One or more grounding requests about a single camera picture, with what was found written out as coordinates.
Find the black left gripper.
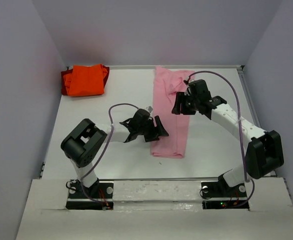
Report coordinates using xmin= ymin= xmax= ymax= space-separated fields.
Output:
xmin=136 ymin=116 xmax=168 ymax=143

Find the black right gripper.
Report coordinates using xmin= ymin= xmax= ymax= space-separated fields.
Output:
xmin=171 ymin=91 xmax=200 ymax=115

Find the pink t shirt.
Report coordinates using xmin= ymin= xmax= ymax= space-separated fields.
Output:
xmin=150 ymin=65 xmax=196 ymax=159

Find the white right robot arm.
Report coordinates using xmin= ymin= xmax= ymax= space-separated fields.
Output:
xmin=171 ymin=79 xmax=284 ymax=196

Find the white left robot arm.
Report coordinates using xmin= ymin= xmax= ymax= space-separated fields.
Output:
xmin=60 ymin=108 xmax=169 ymax=198

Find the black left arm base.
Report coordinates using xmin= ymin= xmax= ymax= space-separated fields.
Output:
xmin=65 ymin=179 xmax=114 ymax=211

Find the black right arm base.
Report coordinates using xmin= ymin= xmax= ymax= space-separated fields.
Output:
xmin=199 ymin=181 xmax=250 ymax=210

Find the orange folded t shirt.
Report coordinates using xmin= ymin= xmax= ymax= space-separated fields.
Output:
xmin=62 ymin=64 xmax=106 ymax=97

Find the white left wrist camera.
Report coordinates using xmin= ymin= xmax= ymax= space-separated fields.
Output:
xmin=146 ymin=106 xmax=153 ymax=113

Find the aluminium table frame rail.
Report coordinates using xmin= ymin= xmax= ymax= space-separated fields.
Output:
xmin=236 ymin=64 xmax=277 ymax=177

